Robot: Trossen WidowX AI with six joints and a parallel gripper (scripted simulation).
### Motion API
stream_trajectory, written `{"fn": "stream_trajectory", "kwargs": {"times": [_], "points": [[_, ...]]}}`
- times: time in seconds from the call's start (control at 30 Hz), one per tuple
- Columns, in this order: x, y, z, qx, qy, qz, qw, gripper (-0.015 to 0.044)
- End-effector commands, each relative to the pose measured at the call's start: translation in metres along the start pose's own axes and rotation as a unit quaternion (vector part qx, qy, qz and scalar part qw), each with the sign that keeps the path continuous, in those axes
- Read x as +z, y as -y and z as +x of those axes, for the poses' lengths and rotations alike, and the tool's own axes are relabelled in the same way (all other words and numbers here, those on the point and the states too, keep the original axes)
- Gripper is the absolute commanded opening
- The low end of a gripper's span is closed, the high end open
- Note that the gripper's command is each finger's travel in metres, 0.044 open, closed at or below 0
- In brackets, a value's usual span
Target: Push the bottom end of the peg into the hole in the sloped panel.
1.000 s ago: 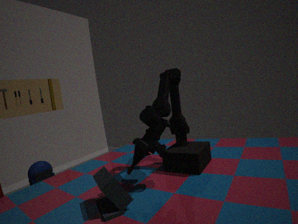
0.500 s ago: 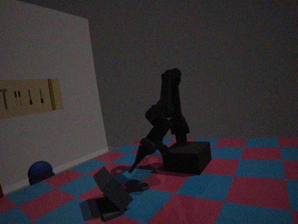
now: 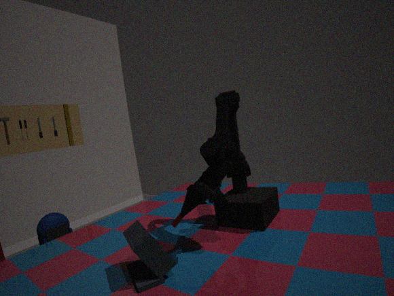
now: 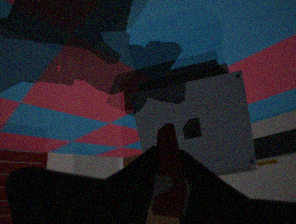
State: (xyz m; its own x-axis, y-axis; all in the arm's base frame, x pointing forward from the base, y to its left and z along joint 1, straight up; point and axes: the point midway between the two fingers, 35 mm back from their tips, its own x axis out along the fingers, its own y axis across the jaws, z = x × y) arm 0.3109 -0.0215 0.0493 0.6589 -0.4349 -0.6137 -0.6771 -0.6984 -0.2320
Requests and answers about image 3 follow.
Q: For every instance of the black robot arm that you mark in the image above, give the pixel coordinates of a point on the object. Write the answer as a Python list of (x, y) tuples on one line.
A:
[(222, 152)]

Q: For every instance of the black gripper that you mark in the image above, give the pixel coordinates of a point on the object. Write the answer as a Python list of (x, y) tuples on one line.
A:
[(201, 190)]

